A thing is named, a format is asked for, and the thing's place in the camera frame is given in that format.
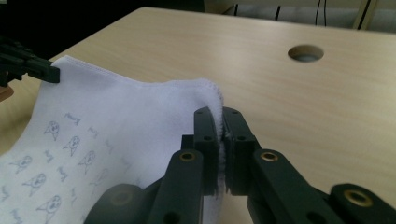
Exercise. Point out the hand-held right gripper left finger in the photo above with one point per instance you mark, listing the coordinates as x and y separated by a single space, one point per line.
207 146

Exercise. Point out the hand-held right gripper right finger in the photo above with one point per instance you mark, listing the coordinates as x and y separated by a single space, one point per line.
238 149

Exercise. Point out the white printed towel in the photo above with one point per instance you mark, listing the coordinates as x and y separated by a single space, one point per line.
109 130

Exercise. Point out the black wall peg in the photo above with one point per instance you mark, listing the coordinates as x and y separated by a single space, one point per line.
236 9
277 13

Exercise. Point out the wooden wall strip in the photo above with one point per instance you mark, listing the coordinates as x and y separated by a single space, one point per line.
362 15

